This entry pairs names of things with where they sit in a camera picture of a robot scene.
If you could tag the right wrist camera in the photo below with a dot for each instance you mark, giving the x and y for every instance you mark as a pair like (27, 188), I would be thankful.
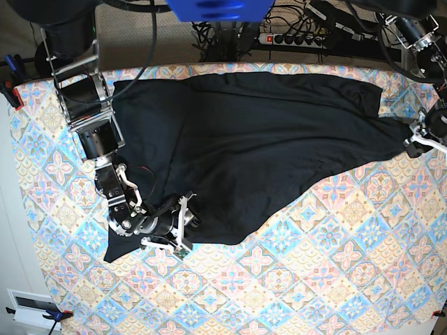
(181, 253)

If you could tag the upper left table clamp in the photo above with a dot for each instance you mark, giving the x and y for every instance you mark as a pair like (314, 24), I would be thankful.
(15, 65)

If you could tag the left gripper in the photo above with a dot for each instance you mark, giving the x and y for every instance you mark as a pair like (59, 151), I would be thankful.
(428, 132)

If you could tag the white wall outlet box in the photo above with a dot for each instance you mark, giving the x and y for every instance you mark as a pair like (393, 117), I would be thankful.
(29, 308)

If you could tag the patterned tile tablecloth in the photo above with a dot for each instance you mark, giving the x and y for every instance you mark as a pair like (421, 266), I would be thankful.
(358, 253)

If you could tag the black long-sleeve t-shirt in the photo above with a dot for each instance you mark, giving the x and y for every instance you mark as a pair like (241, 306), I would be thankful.
(247, 144)

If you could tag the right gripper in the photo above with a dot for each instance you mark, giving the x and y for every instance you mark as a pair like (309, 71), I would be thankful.
(165, 228)

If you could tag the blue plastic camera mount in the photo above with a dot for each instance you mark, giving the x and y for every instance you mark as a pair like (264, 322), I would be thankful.
(220, 10)

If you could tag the lower left table clamp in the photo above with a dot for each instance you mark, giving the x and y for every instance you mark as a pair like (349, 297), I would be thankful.
(52, 314)

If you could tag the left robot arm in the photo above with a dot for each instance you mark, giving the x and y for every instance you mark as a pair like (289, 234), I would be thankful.
(421, 39)

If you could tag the lower right table clamp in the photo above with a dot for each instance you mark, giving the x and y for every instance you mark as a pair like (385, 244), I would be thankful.
(439, 314)

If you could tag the white power strip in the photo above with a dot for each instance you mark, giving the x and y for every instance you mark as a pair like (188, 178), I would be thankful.
(290, 40)

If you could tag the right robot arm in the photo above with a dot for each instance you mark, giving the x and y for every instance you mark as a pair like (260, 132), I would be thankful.
(72, 53)

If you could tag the table clamp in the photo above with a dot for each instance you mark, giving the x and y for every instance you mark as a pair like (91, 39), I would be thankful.
(52, 314)
(439, 314)
(15, 65)

